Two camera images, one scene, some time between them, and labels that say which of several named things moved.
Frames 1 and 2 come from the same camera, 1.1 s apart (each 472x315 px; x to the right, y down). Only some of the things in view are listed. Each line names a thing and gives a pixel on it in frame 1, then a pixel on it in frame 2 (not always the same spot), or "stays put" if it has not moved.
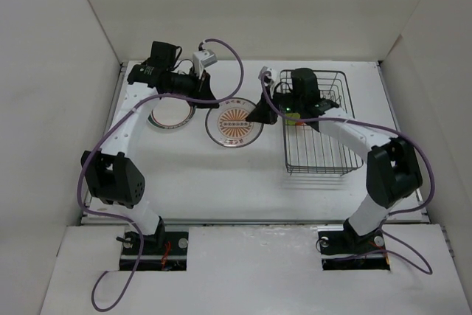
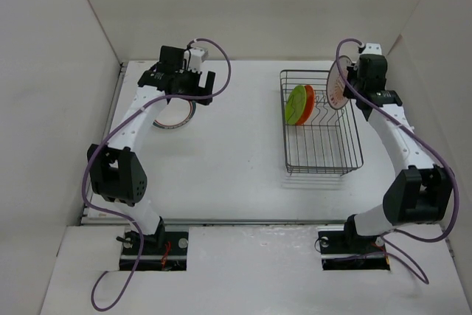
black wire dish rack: x=310 y=151 stays put
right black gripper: x=262 y=113 → x=353 y=71
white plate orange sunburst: x=228 y=126 → x=335 y=83
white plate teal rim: x=171 y=113 stays put
